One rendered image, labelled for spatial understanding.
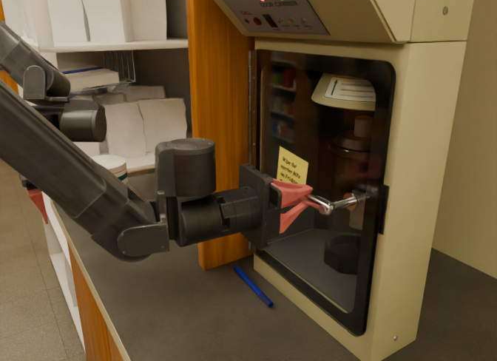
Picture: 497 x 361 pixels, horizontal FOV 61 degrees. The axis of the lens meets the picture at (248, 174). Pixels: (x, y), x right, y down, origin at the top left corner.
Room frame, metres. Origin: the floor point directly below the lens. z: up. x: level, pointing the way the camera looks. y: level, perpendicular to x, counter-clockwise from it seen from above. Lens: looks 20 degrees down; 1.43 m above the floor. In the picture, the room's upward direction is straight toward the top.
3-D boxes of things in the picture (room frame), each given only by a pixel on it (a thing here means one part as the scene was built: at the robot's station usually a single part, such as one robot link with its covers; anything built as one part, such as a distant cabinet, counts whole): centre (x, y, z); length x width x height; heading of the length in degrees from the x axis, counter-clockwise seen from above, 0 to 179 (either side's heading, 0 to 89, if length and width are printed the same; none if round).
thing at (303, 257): (0.62, -0.09, 1.19); 0.30 x 0.01 x 0.40; 32
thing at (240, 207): (0.50, 0.01, 1.20); 0.07 x 0.07 x 0.10; 30
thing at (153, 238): (0.46, 0.10, 1.24); 0.12 x 0.09 x 0.11; 107
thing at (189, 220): (0.47, 0.07, 1.21); 0.07 x 0.06 x 0.07; 120
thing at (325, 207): (0.55, -0.10, 1.20); 0.10 x 0.05 x 0.03; 32
